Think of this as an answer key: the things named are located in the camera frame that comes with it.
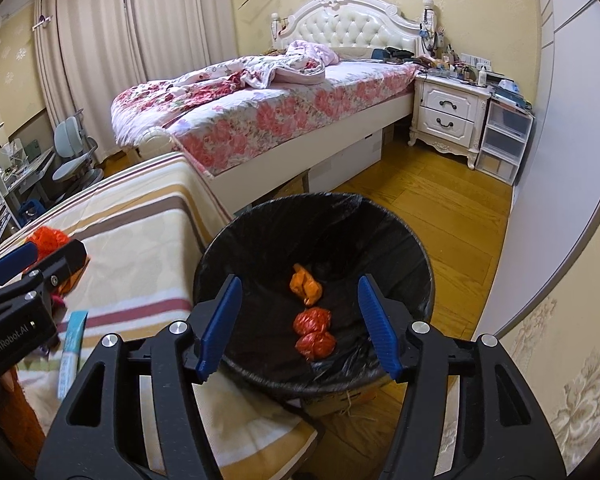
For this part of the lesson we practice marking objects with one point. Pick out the black bag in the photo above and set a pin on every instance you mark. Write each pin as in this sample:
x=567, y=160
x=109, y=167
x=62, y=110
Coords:
x=395, y=52

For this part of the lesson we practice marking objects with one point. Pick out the grey desk chair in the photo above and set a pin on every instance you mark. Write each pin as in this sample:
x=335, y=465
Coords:
x=72, y=135

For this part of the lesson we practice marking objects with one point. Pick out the white bed with tufted headboard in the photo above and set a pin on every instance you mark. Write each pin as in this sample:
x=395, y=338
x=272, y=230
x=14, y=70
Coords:
x=350, y=30

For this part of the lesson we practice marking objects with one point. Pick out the white nightstand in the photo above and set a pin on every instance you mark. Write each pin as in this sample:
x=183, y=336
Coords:
x=450, y=110

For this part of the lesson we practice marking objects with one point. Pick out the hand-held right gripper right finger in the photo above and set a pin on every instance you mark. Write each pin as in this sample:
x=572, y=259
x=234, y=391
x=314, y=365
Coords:
x=375, y=325

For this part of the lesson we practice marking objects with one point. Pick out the light blue carton box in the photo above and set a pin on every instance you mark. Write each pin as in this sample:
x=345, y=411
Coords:
x=72, y=355

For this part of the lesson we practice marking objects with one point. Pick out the orange foam net bundle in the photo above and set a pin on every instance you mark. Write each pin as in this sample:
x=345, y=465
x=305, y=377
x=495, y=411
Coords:
x=47, y=240

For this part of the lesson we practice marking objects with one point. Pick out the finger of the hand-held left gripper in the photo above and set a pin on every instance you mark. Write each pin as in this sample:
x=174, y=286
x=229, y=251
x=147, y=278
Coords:
x=60, y=265
x=15, y=257

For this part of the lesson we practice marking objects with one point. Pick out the white study desk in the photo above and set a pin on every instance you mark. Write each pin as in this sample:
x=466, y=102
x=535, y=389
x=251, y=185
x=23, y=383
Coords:
x=27, y=165

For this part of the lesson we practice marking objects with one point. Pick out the clear plastic drawer unit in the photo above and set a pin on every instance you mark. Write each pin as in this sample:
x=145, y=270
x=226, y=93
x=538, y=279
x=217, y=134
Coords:
x=505, y=135

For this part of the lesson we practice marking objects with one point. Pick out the floral quilt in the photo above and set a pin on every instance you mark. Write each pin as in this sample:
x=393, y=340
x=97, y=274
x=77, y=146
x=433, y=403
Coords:
x=155, y=100

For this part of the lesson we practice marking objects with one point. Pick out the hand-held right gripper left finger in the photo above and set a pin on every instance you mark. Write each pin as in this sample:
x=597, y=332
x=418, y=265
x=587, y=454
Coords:
x=222, y=325

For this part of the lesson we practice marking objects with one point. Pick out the beige curtain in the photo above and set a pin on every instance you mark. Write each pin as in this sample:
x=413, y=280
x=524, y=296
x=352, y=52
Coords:
x=90, y=60
x=180, y=20

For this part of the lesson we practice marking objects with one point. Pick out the floral bed sheet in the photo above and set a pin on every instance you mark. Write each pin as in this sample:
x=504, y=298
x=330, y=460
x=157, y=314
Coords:
x=280, y=110

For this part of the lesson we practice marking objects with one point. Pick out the black lined trash bin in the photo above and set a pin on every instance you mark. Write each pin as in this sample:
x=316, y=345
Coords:
x=260, y=240

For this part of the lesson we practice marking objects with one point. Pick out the assorted small household items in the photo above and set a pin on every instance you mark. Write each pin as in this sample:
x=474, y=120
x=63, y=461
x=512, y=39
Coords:
x=460, y=67

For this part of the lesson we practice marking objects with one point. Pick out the crumpled orange paper ball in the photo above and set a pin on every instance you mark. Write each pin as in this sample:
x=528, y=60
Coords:
x=305, y=285

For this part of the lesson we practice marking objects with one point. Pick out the white storage box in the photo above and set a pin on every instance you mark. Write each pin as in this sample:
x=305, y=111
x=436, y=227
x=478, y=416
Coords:
x=350, y=160

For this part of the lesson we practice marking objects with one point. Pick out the blue plastic stool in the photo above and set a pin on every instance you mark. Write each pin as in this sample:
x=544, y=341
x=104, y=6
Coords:
x=30, y=210

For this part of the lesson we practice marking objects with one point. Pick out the pink quilted garment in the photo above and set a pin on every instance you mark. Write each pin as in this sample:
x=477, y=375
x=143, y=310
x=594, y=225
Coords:
x=300, y=60

